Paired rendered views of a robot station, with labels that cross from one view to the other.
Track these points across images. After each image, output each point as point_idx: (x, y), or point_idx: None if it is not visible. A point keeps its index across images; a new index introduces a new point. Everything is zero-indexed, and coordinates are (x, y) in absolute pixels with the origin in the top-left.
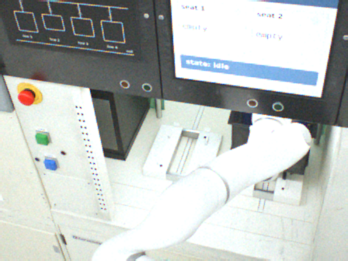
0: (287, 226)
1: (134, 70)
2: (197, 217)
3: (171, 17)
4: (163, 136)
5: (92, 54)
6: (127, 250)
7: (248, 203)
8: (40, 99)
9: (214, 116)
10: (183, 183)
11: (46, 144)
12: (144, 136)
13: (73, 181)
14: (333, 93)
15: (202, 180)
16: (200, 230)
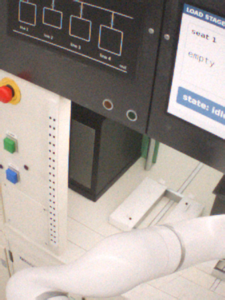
0: None
1: (122, 90)
2: (135, 276)
3: (177, 39)
4: (144, 189)
5: (82, 61)
6: (45, 284)
7: (204, 279)
8: (18, 100)
9: (203, 185)
10: (133, 235)
11: (12, 151)
12: (124, 183)
13: (29, 201)
14: None
15: (157, 238)
16: (146, 292)
